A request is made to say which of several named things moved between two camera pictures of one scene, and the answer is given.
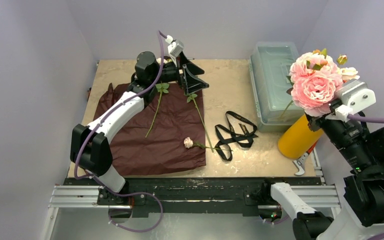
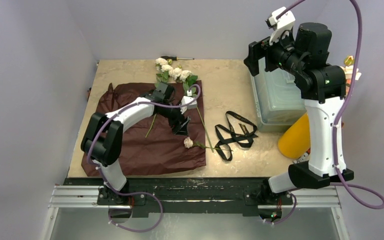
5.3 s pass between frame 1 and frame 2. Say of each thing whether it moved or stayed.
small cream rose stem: stayed
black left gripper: moved
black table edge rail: stayed
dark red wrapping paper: stayed
